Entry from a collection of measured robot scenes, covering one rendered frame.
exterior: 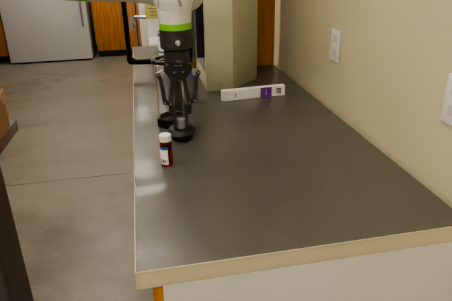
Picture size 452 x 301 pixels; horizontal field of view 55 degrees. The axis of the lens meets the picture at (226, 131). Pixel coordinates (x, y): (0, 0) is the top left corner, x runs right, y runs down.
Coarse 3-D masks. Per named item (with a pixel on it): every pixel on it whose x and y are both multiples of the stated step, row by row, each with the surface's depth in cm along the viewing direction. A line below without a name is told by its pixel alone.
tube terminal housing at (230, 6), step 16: (208, 0) 164; (224, 0) 165; (240, 0) 170; (256, 0) 181; (208, 16) 166; (224, 16) 167; (240, 16) 173; (256, 16) 183; (208, 32) 168; (224, 32) 170; (240, 32) 175; (256, 32) 186; (208, 48) 171; (224, 48) 172; (240, 48) 178; (256, 48) 189; (208, 64) 173; (224, 64) 175; (240, 64) 180; (256, 64) 192; (208, 80) 176; (224, 80) 177; (240, 80) 183
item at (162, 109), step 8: (160, 56) 140; (168, 80) 135; (168, 88) 136; (176, 88) 137; (160, 96) 138; (168, 96) 137; (176, 96) 138; (160, 104) 139; (176, 104) 139; (160, 112) 141; (168, 112) 139; (176, 112) 140; (184, 112) 143
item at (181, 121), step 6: (180, 120) 131; (180, 126) 132; (186, 126) 134; (192, 126) 134; (174, 132) 130; (180, 132) 130; (186, 132) 130; (192, 132) 131; (174, 138) 131; (180, 138) 131; (186, 138) 131
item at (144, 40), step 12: (132, 12) 192; (144, 12) 193; (156, 12) 193; (144, 24) 195; (156, 24) 195; (132, 36) 196; (144, 36) 197; (156, 36) 197; (132, 48) 199; (144, 48) 199; (156, 48) 199
